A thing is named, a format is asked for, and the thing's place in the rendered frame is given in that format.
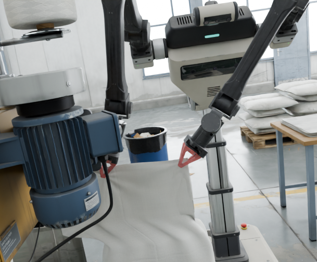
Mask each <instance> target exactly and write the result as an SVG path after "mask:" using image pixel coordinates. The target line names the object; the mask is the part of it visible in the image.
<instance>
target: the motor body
mask: <svg viewBox="0 0 317 262"><path fill-rule="evenodd" d="M83 112H84V111H83V107H82V106H73V107H71V108H68V109H64V110H60V111H56V112H51V113H46V114H40V115H32V116H17V117H15V118H13V119H12V120H11V122H12V125H13V127H14V128H13V132H14V135H15V136H16V135H18V139H19V143H20V147H21V151H22V155H23V159H24V164H22V168H23V172H24V175H25V178H26V182H27V185H28V187H31V189H30V192H29V194H30V198H31V200H30V201H29V202H30V203H32V205H33V209H34V212H35V215H36V218H37V220H38V221H39V222H40V223H41V224H43V225H44V226H45V227H49V228H54V229H60V228H68V227H72V226H75V225H78V224H81V223H83V222H85V221H87V220H88V219H90V218H91V217H93V216H94V215H95V214H96V213H97V211H98V209H99V207H100V204H101V196H100V190H99V184H98V178H97V175H96V174H95V173H94V172H93V170H92V165H91V159H90V154H89V151H88V146H87V141H86V136H85V131H84V126H83V121H82V117H80V115H81V114H83ZM21 135H22V138H23V142H24V146H25V149H26V153H27V157H28V161H29V162H26V161H25V158H24V154H23V149H22V145H21V141H20V137H21Z"/></svg>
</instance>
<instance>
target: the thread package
mask: <svg viewBox="0 0 317 262"><path fill-rule="evenodd" d="M3 4H4V10H5V14H6V17H7V21H8V24H9V26H10V27H11V28H13V29H16V30H36V29H37V30H42V29H43V28H50V29H52V28H55V27H61V26H65V25H69V24H72V23H74V22H76V21H77V17H78V16H77V9H76V6H75V1H74V0H3Z"/></svg>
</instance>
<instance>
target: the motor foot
mask: <svg viewBox="0 0 317 262"><path fill-rule="evenodd" d="M20 141H21V145H22V149H23V154H24V158H25V161H26V162H29V161H28V157H27V153H26V149H25V146H24V142H23V138H22V135H21V137H20ZM20 164H24V159H23V155H22V151H21V147H20V143H19V139H18V135H16V136H15V135H14V132H8V133H0V169H2V168H7V167H11V166H15V165H20Z"/></svg>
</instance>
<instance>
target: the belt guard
mask: <svg viewBox="0 0 317 262"><path fill-rule="evenodd" d="M84 91H86V87H85V82H84V77H83V72H82V68H81V67H77V68H70V69H63V70H56V71H49V72H42V73H36V74H28V75H22V76H15V77H8V78H1V79H0V106H9V105H15V104H23V103H31V102H37V101H43V100H49V99H54V98H60V97H64V96H69V95H74V94H78V93H81V92H84Z"/></svg>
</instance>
